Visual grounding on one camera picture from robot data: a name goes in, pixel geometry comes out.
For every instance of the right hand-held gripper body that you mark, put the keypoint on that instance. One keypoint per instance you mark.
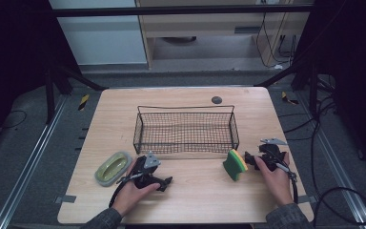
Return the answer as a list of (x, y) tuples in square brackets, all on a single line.
[(273, 156)]

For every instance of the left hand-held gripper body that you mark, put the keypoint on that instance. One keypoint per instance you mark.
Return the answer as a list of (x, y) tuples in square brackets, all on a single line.
[(146, 173)]

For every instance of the green and yellow sponge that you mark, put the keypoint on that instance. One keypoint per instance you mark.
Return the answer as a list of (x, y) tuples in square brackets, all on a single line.
[(233, 165)]

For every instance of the person's left hand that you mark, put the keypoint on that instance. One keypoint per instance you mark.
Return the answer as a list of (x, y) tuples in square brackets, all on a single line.
[(128, 195)]

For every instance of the person's right hand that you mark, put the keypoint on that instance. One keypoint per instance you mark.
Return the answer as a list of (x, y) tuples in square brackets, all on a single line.
[(278, 184)]

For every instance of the grey tape strip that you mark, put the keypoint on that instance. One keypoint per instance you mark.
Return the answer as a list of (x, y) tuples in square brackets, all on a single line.
[(65, 199), (308, 199)]

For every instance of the black and yellow floor tape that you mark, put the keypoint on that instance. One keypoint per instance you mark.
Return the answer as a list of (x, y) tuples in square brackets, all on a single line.
[(83, 102), (288, 99)]

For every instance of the black metal stand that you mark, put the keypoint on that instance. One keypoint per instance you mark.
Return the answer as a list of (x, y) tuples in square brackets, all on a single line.
[(313, 89), (49, 92)]

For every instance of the black curtain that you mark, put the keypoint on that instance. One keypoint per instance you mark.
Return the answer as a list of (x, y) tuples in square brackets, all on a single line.
[(12, 63), (355, 79)]

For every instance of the light wooden desk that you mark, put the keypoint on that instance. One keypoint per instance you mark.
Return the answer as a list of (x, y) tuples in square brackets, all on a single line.
[(203, 25)]

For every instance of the white cabinet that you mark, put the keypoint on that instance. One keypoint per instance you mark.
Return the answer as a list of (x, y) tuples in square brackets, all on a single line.
[(101, 38)]

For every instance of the aluminium floor rail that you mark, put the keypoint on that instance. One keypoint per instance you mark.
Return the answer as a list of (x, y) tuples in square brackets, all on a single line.
[(28, 162), (340, 178)]

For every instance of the black horizontal frame bar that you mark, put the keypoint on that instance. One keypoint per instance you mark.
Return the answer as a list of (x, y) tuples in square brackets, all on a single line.
[(178, 11)]

